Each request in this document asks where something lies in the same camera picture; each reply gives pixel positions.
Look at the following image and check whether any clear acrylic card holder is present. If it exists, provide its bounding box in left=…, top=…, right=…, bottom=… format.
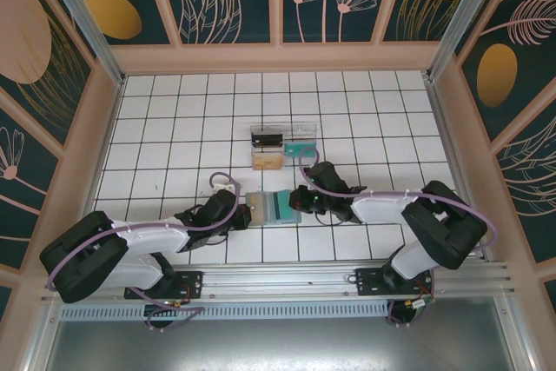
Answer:
left=248, top=125, right=322, bottom=175

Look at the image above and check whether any slotted grey cable duct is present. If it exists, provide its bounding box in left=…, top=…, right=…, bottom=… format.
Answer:
left=58, top=301, right=392, bottom=321

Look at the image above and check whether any gold credit card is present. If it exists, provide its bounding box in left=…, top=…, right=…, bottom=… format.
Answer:
left=250, top=201, right=268, bottom=225
left=252, top=154, right=286, bottom=171

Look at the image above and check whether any grey metal panel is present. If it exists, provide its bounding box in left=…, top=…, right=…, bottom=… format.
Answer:
left=25, top=317, right=535, bottom=371

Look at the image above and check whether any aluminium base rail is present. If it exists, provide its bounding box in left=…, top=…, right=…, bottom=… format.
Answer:
left=41, top=260, right=516, bottom=302

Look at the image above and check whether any black credit card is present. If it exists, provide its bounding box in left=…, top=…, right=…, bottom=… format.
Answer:
left=250, top=132, right=285, bottom=149

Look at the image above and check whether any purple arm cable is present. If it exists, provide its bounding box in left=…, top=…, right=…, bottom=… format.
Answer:
left=45, top=172, right=244, bottom=332
left=298, top=148, right=499, bottom=328

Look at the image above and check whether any green circuit board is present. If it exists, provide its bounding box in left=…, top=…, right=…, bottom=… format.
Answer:
left=407, top=295, right=436, bottom=315

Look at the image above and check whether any aluminium frame post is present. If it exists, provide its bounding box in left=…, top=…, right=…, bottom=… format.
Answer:
left=424, top=0, right=521, bottom=83
left=34, top=0, right=128, bottom=88

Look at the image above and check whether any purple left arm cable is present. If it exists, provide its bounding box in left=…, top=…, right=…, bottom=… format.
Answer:
left=45, top=172, right=244, bottom=332

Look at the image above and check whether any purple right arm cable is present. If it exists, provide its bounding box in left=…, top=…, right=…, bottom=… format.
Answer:
left=298, top=148, right=499, bottom=328

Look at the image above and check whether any teal credit card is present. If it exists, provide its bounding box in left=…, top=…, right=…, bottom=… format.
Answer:
left=284, top=141, right=317, bottom=159
left=271, top=189, right=302, bottom=227

